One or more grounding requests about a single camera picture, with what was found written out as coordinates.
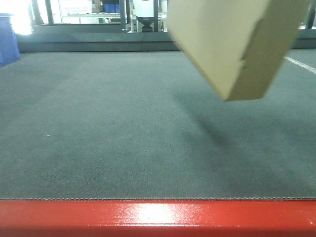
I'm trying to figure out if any tan cardboard box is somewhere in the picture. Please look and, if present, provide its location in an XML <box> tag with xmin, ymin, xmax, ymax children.
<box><xmin>167</xmin><ymin>0</ymin><xmax>311</xmax><ymax>101</ymax></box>

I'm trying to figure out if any dark metal frame structure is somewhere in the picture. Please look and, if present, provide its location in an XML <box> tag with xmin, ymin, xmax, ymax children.
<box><xmin>32</xmin><ymin>0</ymin><xmax>316</xmax><ymax>34</ymax></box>

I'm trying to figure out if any red conveyor frame edge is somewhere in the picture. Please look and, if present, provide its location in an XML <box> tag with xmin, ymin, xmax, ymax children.
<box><xmin>0</xmin><ymin>200</ymin><xmax>316</xmax><ymax>237</ymax></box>

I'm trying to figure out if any white cylindrical machine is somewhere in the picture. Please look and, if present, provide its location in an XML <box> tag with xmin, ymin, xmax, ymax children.
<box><xmin>133</xmin><ymin>0</ymin><xmax>154</xmax><ymax>33</ymax></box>

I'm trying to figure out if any blue plastic bin at left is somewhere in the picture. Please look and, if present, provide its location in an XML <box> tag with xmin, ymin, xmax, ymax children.
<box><xmin>0</xmin><ymin>13</ymin><xmax>20</xmax><ymax>68</ymax></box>

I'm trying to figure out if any dark grey conveyor belt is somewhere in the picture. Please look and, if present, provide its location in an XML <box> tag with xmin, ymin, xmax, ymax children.
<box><xmin>0</xmin><ymin>33</ymin><xmax>316</xmax><ymax>200</ymax></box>

